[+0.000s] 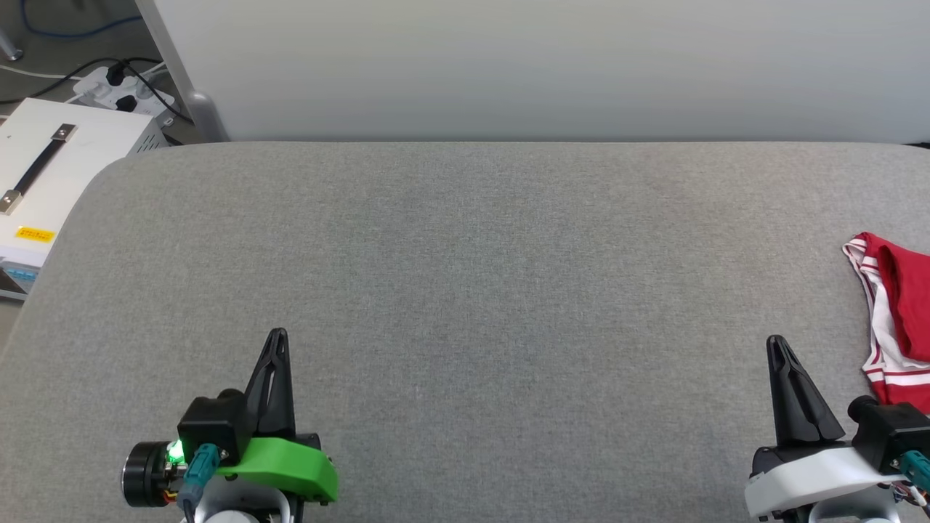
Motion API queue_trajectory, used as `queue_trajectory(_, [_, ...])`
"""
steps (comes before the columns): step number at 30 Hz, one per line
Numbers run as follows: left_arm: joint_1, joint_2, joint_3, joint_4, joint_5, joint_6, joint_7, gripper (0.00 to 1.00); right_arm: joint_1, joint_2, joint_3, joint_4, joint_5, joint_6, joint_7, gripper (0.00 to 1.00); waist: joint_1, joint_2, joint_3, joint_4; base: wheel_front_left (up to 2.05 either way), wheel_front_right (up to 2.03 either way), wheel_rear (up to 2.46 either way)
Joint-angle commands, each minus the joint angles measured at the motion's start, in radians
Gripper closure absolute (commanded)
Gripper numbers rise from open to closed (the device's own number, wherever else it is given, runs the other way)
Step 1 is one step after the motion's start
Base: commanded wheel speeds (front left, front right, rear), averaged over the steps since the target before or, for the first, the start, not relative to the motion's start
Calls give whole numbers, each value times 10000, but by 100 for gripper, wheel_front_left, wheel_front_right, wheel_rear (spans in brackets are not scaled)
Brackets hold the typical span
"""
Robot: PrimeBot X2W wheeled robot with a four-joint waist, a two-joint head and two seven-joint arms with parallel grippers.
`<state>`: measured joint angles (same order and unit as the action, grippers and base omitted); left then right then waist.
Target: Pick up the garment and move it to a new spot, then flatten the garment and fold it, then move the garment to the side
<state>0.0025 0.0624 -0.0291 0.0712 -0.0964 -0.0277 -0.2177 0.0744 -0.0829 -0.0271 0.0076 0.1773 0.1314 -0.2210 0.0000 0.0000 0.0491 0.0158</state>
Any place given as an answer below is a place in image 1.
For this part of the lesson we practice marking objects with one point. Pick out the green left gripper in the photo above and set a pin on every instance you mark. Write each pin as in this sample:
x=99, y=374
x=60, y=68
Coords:
x=290, y=468

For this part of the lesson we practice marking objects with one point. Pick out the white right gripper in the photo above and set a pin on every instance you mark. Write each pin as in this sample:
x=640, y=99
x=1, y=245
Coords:
x=821, y=483

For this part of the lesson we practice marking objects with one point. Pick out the red garment with white stripes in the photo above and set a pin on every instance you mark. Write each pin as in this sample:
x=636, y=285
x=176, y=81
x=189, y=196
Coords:
x=904, y=305

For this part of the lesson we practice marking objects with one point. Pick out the white power strip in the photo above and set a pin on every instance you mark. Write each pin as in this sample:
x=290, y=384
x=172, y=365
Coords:
x=109, y=91

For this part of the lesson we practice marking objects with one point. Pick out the white partition panel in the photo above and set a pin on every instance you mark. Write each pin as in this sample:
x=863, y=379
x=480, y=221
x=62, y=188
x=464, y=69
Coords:
x=545, y=65

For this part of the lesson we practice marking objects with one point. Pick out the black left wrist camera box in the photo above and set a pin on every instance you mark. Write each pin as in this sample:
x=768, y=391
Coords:
x=214, y=425

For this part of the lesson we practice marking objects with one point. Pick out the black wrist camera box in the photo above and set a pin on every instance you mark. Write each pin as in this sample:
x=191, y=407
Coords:
x=894, y=428
x=214, y=425

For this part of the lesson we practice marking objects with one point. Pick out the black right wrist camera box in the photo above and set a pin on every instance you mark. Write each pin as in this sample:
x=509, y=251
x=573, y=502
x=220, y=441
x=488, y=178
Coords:
x=894, y=428

